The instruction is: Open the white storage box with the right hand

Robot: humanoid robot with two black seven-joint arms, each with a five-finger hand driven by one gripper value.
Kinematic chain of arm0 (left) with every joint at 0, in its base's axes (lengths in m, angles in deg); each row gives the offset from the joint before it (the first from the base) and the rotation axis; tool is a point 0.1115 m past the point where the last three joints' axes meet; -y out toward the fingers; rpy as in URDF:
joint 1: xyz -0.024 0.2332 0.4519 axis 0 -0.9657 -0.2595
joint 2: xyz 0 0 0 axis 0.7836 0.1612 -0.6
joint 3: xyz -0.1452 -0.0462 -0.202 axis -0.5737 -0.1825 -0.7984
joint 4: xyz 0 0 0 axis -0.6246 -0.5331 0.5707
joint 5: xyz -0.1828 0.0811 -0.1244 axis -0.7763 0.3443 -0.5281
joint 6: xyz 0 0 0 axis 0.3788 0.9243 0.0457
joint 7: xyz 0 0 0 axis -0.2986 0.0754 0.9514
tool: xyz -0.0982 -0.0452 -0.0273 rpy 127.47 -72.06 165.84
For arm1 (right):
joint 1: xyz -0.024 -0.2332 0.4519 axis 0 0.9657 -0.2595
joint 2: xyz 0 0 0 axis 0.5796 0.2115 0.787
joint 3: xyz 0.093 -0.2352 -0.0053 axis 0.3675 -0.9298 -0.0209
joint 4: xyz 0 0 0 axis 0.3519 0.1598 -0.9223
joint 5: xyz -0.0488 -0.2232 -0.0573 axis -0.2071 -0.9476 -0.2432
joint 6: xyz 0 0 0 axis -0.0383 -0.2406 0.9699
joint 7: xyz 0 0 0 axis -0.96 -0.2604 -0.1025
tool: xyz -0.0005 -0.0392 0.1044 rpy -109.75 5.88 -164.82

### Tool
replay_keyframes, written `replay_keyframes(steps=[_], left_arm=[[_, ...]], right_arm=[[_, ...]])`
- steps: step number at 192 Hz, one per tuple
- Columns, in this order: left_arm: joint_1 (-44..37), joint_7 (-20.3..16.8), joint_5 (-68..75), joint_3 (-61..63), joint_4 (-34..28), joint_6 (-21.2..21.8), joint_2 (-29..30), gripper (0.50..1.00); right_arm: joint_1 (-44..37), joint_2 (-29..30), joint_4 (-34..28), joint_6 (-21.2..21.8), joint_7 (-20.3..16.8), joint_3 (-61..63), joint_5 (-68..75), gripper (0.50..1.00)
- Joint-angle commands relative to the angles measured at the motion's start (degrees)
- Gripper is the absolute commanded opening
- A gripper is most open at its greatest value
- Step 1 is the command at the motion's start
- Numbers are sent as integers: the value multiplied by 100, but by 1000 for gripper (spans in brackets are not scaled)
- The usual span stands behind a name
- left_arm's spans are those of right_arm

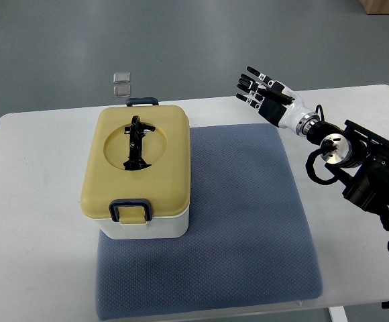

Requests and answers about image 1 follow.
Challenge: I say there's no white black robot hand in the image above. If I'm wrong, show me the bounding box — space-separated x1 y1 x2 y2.
236 66 320 136

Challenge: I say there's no yellow storage box lid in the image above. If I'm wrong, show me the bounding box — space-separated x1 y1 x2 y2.
80 105 190 223

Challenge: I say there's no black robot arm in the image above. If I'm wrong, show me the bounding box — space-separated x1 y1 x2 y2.
305 120 389 231

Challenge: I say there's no brown cardboard box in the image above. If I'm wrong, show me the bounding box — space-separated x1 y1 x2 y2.
359 0 389 15

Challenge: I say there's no white storage box base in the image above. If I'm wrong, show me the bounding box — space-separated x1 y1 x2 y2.
95 206 189 239

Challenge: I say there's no blue grey fabric mat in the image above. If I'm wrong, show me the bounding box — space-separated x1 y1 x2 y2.
95 124 323 320

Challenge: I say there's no rear dark blue latch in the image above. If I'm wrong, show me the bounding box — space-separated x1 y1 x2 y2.
126 97 159 107

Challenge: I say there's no dark blue latch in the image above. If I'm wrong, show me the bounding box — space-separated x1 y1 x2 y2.
109 199 152 222
126 97 159 107

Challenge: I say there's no upper metal floor plate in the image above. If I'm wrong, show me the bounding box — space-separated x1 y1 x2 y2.
113 72 131 84

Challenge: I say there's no front dark blue latch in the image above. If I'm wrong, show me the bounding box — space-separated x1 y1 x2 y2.
109 199 152 222

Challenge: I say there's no white table leg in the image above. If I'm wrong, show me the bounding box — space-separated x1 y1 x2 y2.
328 306 349 322

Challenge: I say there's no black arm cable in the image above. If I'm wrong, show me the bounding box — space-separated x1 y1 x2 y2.
304 104 347 186

